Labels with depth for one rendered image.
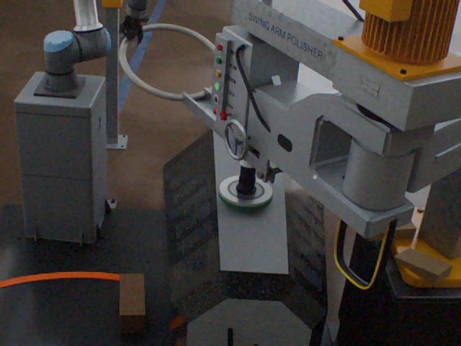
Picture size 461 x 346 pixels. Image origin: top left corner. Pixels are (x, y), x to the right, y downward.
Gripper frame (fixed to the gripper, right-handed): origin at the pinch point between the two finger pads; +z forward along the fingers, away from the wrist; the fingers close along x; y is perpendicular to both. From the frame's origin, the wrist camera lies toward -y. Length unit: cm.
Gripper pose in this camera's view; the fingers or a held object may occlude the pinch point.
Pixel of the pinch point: (130, 44)
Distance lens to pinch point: 320.0
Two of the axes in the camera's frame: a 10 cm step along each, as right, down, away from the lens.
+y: -5.1, 5.7, -6.5
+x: 8.2, 5.6, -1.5
